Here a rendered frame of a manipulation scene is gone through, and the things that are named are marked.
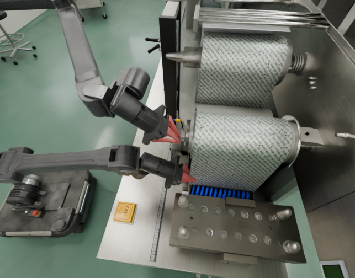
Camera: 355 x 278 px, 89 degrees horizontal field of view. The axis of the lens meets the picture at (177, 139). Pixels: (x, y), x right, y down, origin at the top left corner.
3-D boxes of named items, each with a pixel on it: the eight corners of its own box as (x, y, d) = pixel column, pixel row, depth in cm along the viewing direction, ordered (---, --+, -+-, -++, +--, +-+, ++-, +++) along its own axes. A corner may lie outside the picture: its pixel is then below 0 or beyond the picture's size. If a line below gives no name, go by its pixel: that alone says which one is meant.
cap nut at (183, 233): (178, 225, 58) (178, 222, 54) (189, 227, 58) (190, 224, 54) (176, 238, 56) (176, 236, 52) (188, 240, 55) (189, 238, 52)
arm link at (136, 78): (94, 115, 47) (78, 93, 39) (112, 81, 52) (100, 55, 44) (138, 124, 46) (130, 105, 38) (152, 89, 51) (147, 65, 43)
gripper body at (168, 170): (169, 190, 60) (148, 183, 57) (173, 162, 66) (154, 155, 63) (179, 184, 55) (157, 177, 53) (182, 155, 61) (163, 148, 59)
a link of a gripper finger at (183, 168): (189, 195, 63) (165, 187, 60) (191, 176, 67) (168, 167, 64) (201, 190, 58) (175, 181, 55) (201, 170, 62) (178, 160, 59)
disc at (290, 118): (268, 134, 60) (291, 103, 48) (269, 134, 60) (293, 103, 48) (275, 176, 53) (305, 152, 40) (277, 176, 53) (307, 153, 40)
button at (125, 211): (119, 202, 75) (118, 201, 73) (136, 204, 74) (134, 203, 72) (114, 220, 71) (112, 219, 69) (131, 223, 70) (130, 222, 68)
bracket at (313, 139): (292, 129, 50) (296, 124, 48) (314, 132, 49) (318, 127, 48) (297, 144, 47) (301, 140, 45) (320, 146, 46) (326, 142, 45)
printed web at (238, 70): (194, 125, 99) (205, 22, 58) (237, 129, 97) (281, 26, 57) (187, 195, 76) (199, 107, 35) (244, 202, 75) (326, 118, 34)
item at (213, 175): (188, 183, 68) (191, 159, 53) (253, 191, 66) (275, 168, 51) (188, 185, 67) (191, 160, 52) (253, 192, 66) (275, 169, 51)
